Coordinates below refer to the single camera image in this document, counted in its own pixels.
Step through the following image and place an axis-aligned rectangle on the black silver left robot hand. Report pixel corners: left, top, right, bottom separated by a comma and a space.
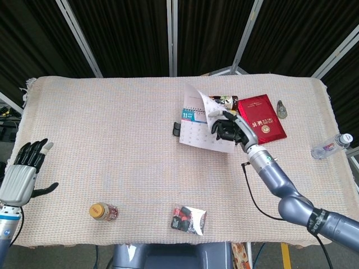
0, 138, 59, 207

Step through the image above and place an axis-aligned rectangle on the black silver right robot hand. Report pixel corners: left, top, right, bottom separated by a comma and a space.
206, 109, 259, 154

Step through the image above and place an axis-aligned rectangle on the spiral desk calendar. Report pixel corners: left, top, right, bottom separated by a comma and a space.
178, 82, 236, 154

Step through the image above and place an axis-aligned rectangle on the red gift box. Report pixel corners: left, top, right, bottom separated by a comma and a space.
237, 94, 288, 146

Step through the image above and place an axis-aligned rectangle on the dark drink bottle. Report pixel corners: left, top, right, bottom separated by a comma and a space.
209, 95, 239, 111

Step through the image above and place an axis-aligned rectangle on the small oval grey gadget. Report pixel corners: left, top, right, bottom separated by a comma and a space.
277, 100, 288, 120

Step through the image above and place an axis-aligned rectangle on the clear plastic water bottle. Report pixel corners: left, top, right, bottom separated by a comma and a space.
310, 133, 353, 160

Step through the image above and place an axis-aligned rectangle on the red Costa coffee bottle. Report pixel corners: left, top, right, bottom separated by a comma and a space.
89, 202, 119, 222

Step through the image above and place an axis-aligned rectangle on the beige woven tablecloth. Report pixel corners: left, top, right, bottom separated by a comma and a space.
12, 73, 359, 249

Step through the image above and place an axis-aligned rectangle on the clear coffee capsule box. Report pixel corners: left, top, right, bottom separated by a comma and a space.
169, 206, 208, 236

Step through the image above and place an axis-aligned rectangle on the grey robot torso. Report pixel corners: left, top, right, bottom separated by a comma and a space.
108, 242, 233, 269

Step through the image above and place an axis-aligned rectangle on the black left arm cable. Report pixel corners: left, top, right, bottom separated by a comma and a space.
10, 206, 25, 248

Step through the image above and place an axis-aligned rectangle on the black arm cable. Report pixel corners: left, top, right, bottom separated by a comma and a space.
241, 161, 335, 269
10, 206, 25, 248

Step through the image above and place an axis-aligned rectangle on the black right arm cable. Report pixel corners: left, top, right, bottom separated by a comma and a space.
241, 161, 335, 269

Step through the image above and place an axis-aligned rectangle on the black folding screen white frame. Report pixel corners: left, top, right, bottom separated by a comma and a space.
0, 0, 359, 109

